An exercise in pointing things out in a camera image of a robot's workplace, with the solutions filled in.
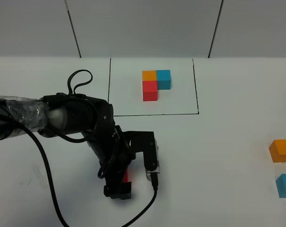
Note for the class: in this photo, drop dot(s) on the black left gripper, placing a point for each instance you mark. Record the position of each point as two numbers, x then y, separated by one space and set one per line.
111 149

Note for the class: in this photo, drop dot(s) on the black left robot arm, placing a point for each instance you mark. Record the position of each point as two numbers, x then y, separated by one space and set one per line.
75 118

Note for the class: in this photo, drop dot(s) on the red template block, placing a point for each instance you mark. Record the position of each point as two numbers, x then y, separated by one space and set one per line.
150 91

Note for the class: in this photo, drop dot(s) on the orange template block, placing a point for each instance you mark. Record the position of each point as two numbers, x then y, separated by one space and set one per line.
149 75

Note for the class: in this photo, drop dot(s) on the blue template block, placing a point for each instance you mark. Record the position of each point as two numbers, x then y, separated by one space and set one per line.
163 79

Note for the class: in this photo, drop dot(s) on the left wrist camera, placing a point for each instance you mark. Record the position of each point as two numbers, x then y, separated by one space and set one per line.
145 142

